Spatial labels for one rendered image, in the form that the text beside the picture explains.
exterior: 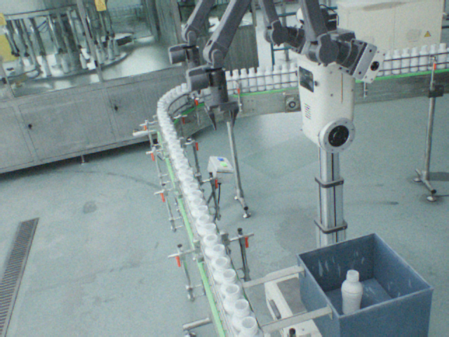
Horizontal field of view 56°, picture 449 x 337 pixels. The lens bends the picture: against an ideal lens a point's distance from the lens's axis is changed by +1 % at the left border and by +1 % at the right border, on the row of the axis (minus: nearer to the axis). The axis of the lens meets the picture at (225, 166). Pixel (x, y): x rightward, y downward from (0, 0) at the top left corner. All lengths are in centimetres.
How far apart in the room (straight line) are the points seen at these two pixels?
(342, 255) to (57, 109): 381
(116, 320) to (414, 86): 256
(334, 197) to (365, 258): 43
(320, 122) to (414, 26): 397
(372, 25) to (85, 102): 340
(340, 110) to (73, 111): 354
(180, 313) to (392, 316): 160
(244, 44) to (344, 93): 522
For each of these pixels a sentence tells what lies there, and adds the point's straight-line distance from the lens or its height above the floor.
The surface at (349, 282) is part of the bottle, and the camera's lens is 155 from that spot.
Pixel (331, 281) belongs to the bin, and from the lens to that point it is 169.
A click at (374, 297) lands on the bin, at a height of 73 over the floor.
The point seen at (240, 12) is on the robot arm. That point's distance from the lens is 140.
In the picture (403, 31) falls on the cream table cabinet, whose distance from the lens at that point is 563.
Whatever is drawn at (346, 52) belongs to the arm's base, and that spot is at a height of 157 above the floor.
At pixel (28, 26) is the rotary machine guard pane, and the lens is 475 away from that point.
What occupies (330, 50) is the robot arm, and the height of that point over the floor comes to 159.
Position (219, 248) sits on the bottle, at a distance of 128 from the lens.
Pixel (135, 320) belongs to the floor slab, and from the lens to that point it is 282.
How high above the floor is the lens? 193
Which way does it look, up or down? 27 degrees down
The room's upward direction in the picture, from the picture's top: 9 degrees counter-clockwise
